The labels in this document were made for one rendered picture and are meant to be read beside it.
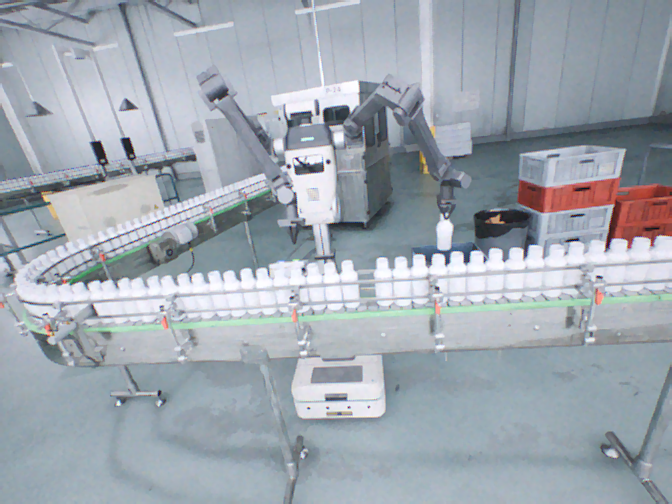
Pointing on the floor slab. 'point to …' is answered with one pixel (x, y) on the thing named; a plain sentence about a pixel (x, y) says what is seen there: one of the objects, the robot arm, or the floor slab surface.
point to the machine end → (351, 177)
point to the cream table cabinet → (106, 205)
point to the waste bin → (512, 236)
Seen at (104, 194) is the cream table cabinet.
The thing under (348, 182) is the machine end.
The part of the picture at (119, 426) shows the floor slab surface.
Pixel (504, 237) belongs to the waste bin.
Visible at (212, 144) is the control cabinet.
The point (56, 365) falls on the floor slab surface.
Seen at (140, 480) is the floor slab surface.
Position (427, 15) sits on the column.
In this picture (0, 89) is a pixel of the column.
